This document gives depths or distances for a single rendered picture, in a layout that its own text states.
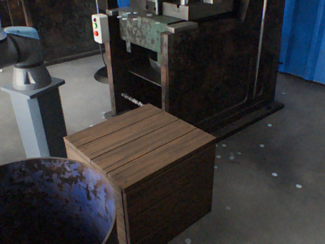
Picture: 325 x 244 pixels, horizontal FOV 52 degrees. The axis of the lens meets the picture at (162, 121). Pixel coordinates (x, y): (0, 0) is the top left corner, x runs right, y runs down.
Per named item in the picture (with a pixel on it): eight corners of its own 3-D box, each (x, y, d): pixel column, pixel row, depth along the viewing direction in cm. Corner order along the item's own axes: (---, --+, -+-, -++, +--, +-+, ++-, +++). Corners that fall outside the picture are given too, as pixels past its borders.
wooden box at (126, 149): (132, 268, 112) (124, 188, 95) (76, 208, 138) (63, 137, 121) (211, 211, 135) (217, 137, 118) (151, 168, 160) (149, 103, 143)
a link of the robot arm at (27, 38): (50, 58, 136) (43, 24, 129) (21, 69, 126) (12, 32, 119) (31, 54, 142) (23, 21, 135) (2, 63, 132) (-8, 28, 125)
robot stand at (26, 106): (51, 187, 150) (29, 95, 128) (23, 174, 159) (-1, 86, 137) (80, 165, 164) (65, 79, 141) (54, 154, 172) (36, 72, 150)
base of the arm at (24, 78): (30, 93, 130) (24, 69, 125) (6, 86, 137) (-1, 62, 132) (59, 80, 141) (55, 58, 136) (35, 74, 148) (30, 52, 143)
